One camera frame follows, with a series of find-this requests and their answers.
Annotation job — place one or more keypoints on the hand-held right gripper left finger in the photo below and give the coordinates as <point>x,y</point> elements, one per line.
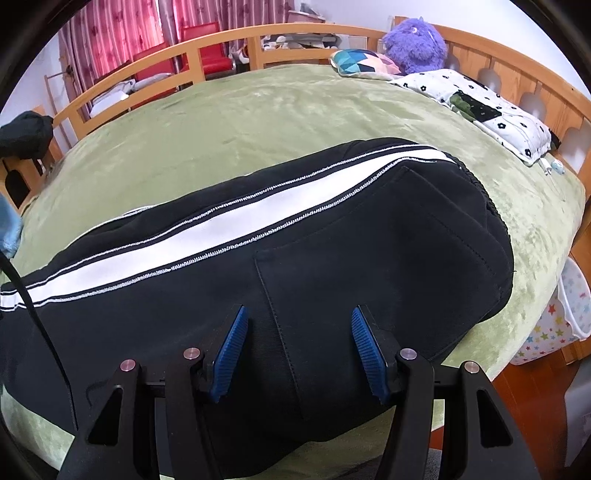
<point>228,355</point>

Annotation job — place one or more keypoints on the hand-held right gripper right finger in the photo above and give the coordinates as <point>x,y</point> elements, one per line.
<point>369,355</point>

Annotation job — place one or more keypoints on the black pants with white stripe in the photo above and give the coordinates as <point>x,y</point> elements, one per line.
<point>369,240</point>

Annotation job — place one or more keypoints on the star print laundry basket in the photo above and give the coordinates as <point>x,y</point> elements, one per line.
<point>554,323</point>

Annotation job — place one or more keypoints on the green plush blanket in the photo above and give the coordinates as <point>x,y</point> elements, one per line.
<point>277,115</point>

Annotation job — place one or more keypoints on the blue towel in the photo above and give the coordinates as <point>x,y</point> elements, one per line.
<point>9,230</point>

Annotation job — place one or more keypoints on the white floral pillow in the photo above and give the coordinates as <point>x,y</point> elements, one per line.
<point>512,124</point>

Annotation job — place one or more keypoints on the white folded cloth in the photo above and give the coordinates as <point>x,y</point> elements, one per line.
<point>111,97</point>

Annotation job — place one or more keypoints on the colourful geometric pillow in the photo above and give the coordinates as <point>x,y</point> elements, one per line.
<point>360,62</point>

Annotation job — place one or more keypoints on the black garment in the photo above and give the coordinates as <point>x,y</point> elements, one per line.
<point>25,134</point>

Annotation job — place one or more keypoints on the red chair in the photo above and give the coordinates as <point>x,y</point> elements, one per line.
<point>207,46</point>
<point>152,64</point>

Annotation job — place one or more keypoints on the purple plush toy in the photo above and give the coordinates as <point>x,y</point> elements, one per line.
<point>415,46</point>

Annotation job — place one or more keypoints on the grey clutter pile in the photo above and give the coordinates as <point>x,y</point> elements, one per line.
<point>295,42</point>

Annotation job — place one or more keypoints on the pink striped curtain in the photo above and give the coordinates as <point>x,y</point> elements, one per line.
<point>138,27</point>

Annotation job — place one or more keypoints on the wooden bed frame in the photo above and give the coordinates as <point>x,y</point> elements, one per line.
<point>466,50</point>

